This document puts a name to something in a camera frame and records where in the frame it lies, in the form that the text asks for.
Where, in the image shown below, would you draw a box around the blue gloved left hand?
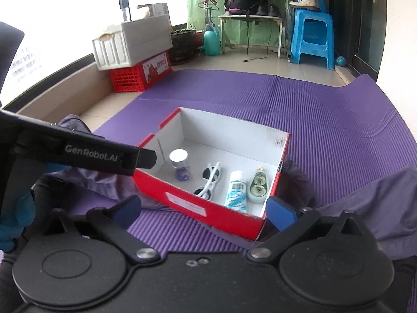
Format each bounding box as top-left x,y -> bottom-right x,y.
1,193 -> 35,253

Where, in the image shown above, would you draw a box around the purple trouser leg left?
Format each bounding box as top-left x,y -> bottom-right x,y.
32,114 -> 164,213

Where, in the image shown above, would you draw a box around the purple trouser leg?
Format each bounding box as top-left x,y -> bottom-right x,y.
32,114 -> 164,213
277,160 -> 416,260

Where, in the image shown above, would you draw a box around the green correction tape dispenser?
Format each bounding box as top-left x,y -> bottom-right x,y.
247,167 -> 269,203

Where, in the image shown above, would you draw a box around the white blue tube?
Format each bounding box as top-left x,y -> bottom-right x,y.
224,170 -> 247,213

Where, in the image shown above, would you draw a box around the red white cardboard box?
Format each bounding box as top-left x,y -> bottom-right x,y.
134,107 -> 291,240

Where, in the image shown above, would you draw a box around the silver cap small jar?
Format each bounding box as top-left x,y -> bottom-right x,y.
169,148 -> 189,169

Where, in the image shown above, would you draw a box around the purple trouser leg right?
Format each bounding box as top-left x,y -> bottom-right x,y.
277,160 -> 416,260

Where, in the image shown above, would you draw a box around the purple foam mat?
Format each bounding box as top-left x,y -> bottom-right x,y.
70,70 -> 416,260

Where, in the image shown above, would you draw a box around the red plastic crate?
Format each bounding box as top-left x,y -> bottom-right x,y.
109,51 -> 173,93

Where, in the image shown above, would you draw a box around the white plastic crate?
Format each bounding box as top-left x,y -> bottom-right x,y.
93,15 -> 173,71

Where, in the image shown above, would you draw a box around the blue ball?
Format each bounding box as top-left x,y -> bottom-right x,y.
336,56 -> 346,67

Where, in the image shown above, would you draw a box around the dark woven basket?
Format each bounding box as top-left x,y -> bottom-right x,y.
168,29 -> 196,65

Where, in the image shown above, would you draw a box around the small folding table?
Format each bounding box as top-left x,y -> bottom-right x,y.
218,15 -> 288,59

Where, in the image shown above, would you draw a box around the blue plastic stool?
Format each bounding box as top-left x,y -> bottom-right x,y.
291,9 -> 334,70

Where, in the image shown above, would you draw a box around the teal spray bottle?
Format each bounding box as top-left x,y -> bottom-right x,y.
203,23 -> 220,56

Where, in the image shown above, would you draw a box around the white boot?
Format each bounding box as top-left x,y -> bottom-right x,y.
289,0 -> 319,9

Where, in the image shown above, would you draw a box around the white frame sunglasses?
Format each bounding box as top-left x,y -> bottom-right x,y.
194,162 -> 221,201

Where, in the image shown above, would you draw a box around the black power cable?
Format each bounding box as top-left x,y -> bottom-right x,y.
243,19 -> 278,64

